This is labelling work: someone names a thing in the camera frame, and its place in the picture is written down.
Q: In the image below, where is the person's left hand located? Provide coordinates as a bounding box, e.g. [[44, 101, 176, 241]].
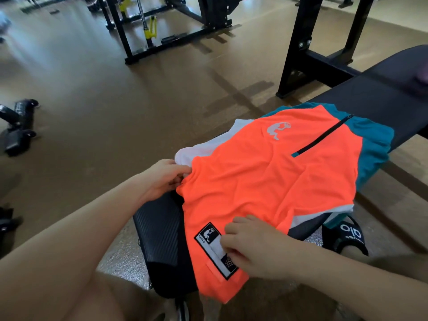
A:
[[139, 159, 193, 203]]

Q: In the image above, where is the person's right hand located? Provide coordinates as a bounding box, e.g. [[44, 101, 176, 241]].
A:
[[220, 214, 301, 281]]

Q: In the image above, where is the orange teal white jersey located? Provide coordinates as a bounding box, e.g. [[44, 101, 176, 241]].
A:
[[174, 102, 395, 304]]

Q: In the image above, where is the person's left forearm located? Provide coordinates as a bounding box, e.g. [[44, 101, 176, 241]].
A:
[[0, 173, 151, 321]]

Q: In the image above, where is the person's right forearm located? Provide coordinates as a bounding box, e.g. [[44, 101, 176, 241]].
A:
[[294, 240, 428, 321]]

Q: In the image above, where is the person's left leg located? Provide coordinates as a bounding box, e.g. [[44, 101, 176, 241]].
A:
[[63, 272, 174, 321]]

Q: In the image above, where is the black ribbed bench pad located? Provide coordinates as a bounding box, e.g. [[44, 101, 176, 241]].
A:
[[133, 45, 428, 300]]

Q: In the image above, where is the black right slipper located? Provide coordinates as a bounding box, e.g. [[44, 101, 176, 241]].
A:
[[321, 215, 369, 256]]

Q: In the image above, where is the yellow safety catch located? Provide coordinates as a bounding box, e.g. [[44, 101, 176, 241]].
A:
[[144, 16, 158, 40]]

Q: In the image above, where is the black wheeled bench base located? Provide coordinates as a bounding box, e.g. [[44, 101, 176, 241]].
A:
[[0, 98, 40, 157], [0, 206, 24, 258]]

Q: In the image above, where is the black power rack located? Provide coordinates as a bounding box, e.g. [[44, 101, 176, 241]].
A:
[[97, 0, 251, 66]]

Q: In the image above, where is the black steel bench frame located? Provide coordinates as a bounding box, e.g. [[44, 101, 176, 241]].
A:
[[276, 0, 375, 99]]

